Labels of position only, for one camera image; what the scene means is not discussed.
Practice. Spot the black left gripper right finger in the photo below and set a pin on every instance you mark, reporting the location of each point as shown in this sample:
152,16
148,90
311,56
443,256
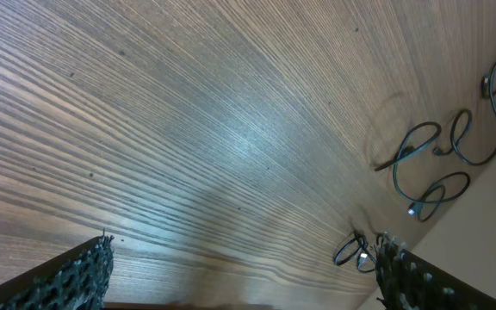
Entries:
407,281

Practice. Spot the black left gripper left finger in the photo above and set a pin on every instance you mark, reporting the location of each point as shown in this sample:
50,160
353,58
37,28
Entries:
76,279

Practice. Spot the black cable micro USB plug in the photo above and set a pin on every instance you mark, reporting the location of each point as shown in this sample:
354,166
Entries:
357,249

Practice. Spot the black cable gold plug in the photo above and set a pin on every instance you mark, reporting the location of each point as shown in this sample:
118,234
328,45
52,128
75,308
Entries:
428,199

